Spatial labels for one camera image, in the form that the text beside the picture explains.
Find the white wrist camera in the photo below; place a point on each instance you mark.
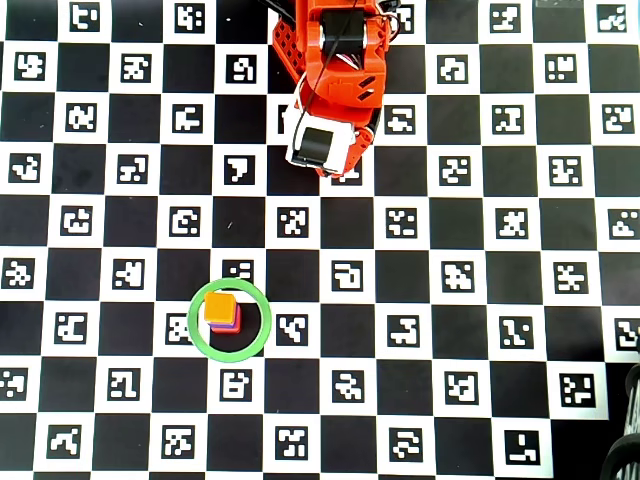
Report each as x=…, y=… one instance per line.
x=340, y=145

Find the red robot arm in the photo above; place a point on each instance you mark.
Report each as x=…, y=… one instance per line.
x=345, y=90

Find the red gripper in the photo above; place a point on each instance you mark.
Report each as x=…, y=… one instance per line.
x=317, y=143

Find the orange cube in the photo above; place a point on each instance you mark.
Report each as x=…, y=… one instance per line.
x=220, y=306

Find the red cube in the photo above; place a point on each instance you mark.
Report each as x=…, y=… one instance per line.
x=227, y=330

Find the black white marker checkerboard mat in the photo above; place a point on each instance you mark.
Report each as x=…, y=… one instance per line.
x=450, y=280

